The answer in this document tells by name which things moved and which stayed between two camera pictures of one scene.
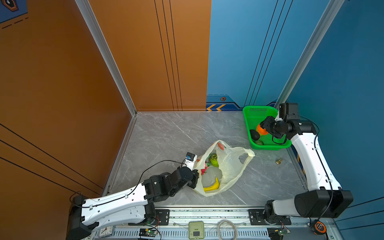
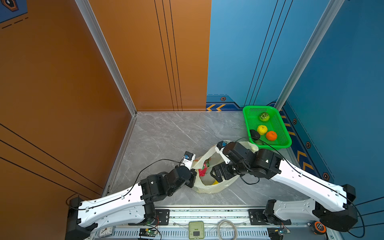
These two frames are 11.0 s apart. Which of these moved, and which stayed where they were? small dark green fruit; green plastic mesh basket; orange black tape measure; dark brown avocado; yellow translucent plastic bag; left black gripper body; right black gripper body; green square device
Moved: yellow translucent plastic bag; right black gripper body
Stayed: green square device; dark brown avocado; orange black tape measure; small dark green fruit; left black gripper body; green plastic mesh basket
